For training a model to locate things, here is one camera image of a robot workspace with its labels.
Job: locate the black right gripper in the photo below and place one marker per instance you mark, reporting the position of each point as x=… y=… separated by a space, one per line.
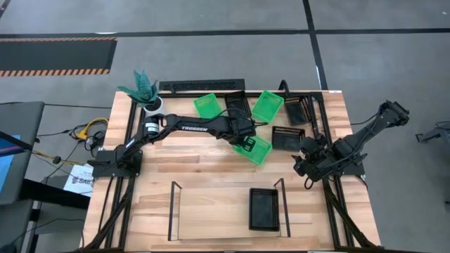
x=314 y=166

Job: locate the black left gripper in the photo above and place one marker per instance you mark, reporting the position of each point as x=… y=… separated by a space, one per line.
x=242 y=128

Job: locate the green slotted plastic basket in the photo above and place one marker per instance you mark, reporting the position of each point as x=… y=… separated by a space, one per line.
x=207 y=105
x=267 y=107
x=262 y=152

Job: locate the black slotted plastic basket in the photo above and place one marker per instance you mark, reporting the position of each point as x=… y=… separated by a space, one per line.
x=286 y=140
x=296 y=112
x=263 y=211
x=237 y=103

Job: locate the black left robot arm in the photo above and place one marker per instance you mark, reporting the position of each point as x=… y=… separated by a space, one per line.
x=197 y=127

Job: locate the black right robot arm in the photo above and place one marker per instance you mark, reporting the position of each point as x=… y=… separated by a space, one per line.
x=365 y=137

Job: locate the wooden shelf with black legs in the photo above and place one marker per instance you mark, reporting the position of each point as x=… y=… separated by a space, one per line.
x=218 y=211

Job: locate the black perforated metal panel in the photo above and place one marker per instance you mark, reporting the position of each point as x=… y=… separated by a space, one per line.
x=202 y=85

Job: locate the green artificial plant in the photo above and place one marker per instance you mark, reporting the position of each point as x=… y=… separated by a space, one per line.
x=142 y=89

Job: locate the white printed paper sheet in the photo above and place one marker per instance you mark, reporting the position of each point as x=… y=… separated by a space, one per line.
x=79 y=181

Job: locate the black desk base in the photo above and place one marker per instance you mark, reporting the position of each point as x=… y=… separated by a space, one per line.
x=52 y=195

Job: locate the black hazard-striped floor mat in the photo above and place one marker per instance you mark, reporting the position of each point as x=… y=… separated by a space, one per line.
x=52 y=54

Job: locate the grey desk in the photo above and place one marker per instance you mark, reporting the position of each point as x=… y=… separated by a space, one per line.
x=21 y=126

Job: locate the blue screen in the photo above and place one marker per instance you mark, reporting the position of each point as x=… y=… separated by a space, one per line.
x=5 y=165

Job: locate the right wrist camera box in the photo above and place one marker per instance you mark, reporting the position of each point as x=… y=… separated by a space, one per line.
x=311 y=144

